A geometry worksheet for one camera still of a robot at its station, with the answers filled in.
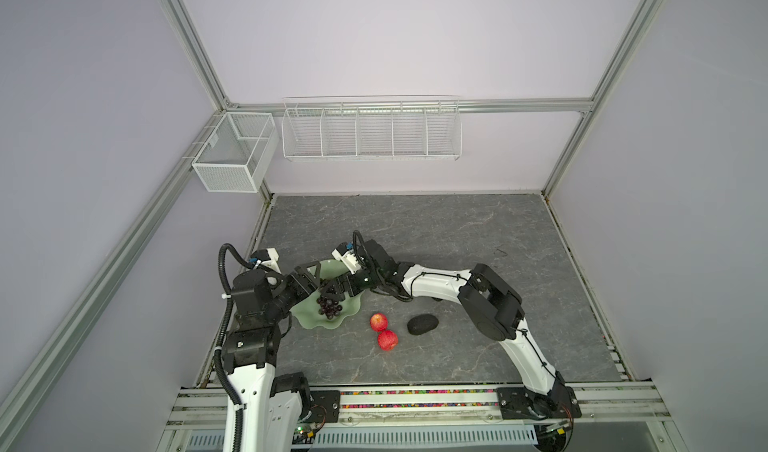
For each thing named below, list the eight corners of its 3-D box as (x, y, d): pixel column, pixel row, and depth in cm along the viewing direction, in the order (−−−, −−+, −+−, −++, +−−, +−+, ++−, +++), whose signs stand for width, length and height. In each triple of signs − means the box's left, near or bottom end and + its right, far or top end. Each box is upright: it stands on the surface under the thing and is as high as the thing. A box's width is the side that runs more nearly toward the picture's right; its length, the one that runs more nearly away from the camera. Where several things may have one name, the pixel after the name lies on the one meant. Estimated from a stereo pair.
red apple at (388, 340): (376, 343, 85) (376, 338, 82) (388, 331, 87) (387, 326, 84) (388, 355, 83) (387, 350, 80) (399, 342, 85) (399, 337, 82)
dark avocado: (407, 334, 87) (407, 330, 84) (407, 319, 90) (407, 314, 87) (437, 334, 87) (439, 330, 84) (436, 318, 90) (437, 314, 87)
